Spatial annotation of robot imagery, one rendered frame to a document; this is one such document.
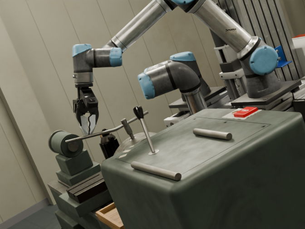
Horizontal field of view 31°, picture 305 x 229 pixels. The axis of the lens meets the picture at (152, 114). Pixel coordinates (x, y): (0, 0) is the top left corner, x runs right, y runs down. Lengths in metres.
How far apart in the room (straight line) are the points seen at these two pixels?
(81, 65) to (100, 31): 4.27
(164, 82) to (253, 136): 0.79
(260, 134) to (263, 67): 0.64
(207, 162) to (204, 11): 0.80
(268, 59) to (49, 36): 4.21
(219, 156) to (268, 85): 0.87
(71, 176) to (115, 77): 3.34
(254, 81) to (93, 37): 4.18
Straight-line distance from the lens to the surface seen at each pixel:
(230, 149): 1.55
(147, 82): 2.30
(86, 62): 2.15
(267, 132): 1.59
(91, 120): 2.17
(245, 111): 1.82
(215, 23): 2.16
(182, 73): 2.29
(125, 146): 2.11
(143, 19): 2.26
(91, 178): 2.83
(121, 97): 6.46
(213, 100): 2.78
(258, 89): 2.34
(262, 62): 2.18
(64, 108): 6.15
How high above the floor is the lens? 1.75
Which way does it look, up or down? 12 degrees down
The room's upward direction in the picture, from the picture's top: 22 degrees counter-clockwise
